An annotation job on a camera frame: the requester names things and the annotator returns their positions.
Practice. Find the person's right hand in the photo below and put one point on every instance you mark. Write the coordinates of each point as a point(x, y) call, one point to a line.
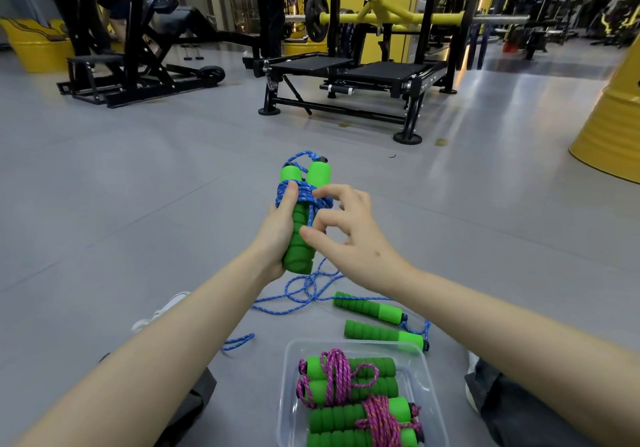
point(365, 252)

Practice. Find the person's left hand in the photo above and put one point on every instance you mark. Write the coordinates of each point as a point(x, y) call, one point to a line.
point(275, 242)

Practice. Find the clear plastic box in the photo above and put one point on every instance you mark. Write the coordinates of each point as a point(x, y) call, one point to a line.
point(425, 376)

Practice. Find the person's right forearm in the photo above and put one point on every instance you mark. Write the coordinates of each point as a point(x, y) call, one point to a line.
point(530, 352)

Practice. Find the person's left forearm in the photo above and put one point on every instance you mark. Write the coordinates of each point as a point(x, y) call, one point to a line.
point(145, 366)

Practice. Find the person's left white sneaker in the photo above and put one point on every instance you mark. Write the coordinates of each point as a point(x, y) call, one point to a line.
point(167, 304)

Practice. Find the person's white sneaker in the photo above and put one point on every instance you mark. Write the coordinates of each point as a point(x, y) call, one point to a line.
point(471, 381)
point(167, 304)

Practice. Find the person's right white sneaker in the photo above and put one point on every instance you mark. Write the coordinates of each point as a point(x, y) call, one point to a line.
point(471, 381)

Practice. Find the person's left leg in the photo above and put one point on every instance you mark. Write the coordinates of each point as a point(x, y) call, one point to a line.
point(200, 396)

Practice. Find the person's leg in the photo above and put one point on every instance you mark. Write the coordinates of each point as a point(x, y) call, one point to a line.
point(520, 416)
point(200, 396)

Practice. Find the person's right leg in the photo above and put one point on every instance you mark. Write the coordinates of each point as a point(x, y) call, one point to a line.
point(520, 416)

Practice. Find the black squat rack platform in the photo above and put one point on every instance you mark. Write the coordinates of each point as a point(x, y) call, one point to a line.
point(387, 69)

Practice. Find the small black push-up bar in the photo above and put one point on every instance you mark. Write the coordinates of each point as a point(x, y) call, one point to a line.
point(199, 52)
point(187, 52)

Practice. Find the black wheeled gym machine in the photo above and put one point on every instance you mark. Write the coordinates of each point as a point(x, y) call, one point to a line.
point(135, 77)

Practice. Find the black weight plate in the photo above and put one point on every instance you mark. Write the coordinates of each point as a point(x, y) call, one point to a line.
point(316, 17)

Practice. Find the yellow barbell bar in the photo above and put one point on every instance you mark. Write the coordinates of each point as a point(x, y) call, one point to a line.
point(400, 18)

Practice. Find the red object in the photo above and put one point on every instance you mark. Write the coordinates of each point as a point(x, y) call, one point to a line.
point(511, 46)

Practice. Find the large yellow barrel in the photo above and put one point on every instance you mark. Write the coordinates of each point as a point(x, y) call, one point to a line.
point(610, 137)

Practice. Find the black yellow gym machine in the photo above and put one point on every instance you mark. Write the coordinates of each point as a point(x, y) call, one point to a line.
point(617, 22)

